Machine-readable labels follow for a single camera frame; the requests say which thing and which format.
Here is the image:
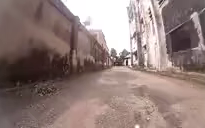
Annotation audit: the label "small white building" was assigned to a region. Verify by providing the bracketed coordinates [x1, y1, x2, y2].
[122, 54, 134, 67]

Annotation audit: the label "trees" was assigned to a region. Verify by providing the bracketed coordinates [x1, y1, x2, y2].
[109, 47, 131, 66]

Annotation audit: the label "long brown stained wall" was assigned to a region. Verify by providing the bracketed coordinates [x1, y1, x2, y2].
[0, 0, 112, 90]

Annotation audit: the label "tall whitish building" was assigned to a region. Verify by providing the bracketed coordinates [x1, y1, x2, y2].
[126, 0, 173, 71]

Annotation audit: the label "grey gravelly road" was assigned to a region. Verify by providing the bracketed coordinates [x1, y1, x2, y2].
[0, 65, 205, 128]

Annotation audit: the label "dark grey building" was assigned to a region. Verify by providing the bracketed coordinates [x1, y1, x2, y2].
[158, 0, 205, 74]

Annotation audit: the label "raised concrete verge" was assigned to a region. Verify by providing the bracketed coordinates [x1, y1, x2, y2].
[129, 65, 205, 89]

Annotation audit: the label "pale building behind wall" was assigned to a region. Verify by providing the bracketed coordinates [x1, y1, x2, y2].
[88, 28, 110, 52]

